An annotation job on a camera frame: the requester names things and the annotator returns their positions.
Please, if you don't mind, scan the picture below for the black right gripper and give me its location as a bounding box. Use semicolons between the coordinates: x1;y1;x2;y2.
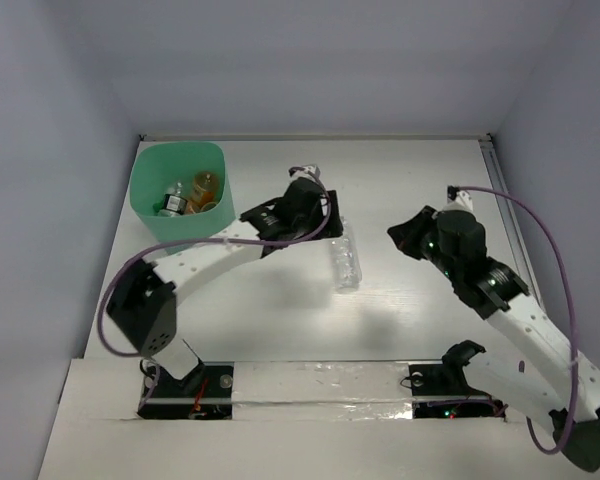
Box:
389;203;461;280

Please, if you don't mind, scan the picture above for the clear crushed water bottle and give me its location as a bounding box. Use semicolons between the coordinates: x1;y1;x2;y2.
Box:
329;217;362;293

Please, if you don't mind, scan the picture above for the orange juice bottle gold cap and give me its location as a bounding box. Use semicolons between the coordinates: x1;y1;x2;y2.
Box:
193;171;220;196

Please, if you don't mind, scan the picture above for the small orange juice bottle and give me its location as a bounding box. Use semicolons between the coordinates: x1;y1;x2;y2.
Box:
185;192;218;215

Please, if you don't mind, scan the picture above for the clear bottle black cap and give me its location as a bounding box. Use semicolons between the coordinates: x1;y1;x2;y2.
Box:
158;182;188;217

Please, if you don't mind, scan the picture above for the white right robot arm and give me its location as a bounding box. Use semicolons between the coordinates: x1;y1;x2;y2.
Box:
387;202;600;473

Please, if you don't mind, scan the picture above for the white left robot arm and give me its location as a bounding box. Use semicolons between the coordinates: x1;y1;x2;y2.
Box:
98;175;343;395

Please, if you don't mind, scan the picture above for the green plastic bin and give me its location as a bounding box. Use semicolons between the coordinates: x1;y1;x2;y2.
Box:
129;141;236;243

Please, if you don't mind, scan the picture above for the silver foil tape strip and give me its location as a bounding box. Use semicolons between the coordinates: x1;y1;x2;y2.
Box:
231;362;413;421

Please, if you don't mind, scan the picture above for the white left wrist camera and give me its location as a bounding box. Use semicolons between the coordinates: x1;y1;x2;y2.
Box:
289;164;321;183

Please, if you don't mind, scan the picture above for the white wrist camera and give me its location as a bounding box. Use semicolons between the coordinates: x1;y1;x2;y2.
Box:
442;185;474;213
289;164;321;183

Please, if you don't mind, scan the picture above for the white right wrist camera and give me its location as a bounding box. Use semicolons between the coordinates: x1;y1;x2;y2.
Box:
442;185;474;213

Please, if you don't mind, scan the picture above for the aluminium table edge rail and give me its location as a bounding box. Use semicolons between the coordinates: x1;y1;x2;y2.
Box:
478;134;544;306

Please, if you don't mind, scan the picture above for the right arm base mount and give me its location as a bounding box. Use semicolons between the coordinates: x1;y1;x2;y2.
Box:
399;340;508;420

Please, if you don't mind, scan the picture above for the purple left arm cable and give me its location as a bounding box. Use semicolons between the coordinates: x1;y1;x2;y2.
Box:
97;165;332;406

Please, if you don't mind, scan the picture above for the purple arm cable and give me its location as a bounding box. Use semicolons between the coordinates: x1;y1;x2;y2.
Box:
447;184;579;455
97;165;332;406

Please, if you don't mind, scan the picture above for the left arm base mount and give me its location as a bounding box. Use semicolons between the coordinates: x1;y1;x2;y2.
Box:
137;360;235;420

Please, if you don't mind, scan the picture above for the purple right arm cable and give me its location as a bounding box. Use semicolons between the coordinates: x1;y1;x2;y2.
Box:
447;184;579;455

